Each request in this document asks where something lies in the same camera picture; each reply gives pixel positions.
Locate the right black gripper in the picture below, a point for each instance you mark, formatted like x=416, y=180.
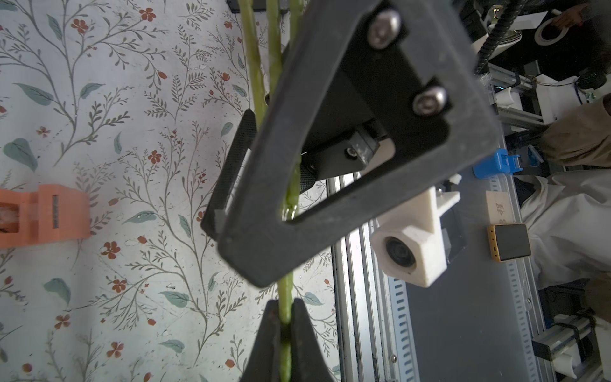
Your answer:
x=348, y=110

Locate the aluminium rail frame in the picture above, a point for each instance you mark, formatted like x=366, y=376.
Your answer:
x=375, y=335

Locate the blue plastic clip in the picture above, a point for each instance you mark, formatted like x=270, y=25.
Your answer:
x=501, y=162

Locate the pink flower bouquet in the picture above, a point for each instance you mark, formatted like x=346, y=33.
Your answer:
x=290, y=201

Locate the person in white coat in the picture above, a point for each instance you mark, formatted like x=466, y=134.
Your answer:
x=568, y=214

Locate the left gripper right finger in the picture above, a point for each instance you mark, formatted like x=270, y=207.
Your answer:
x=308, y=363

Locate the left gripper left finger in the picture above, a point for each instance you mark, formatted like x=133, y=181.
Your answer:
x=264, y=364

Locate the orange tape dispenser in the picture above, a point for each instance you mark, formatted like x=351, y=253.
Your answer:
x=52, y=213

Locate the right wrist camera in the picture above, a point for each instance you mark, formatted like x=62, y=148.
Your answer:
x=416, y=241

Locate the yellow black small device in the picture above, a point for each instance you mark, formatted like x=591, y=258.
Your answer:
x=508, y=242

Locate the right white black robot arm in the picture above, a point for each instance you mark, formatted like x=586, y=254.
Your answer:
x=377, y=105

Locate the white tape roll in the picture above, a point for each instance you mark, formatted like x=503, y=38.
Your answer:
x=547, y=34

